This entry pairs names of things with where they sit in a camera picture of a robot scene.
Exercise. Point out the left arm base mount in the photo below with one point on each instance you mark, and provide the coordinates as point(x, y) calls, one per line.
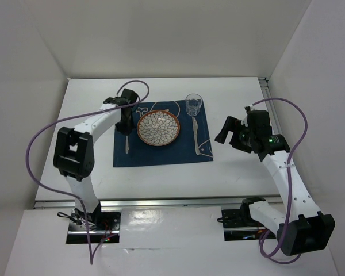
point(106, 230)

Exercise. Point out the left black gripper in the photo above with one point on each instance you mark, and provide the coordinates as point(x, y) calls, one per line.
point(127, 128)

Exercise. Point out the floral ceramic plate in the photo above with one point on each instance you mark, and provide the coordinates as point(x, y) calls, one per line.
point(158, 128)

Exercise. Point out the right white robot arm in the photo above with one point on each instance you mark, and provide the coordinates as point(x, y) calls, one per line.
point(303, 227)

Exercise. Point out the blue whale placemat cloth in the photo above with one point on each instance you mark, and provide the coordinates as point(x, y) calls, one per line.
point(180, 151)

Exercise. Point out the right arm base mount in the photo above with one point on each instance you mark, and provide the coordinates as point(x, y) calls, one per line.
point(237, 223)

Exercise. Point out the silver fork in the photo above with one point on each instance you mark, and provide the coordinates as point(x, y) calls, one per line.
point(127, 144)

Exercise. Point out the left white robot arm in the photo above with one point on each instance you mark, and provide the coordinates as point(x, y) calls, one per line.
point(74, 151)

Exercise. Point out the silver table knife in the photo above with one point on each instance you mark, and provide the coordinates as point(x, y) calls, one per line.
point(195, 131)

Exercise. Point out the front aluminium rail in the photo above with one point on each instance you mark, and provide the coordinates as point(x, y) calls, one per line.
point(149, 202)

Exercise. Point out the clear plastic cup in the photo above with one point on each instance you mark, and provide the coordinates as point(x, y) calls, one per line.
point(193, 104)

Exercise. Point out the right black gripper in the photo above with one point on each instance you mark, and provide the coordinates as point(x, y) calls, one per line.
point(232, 124)

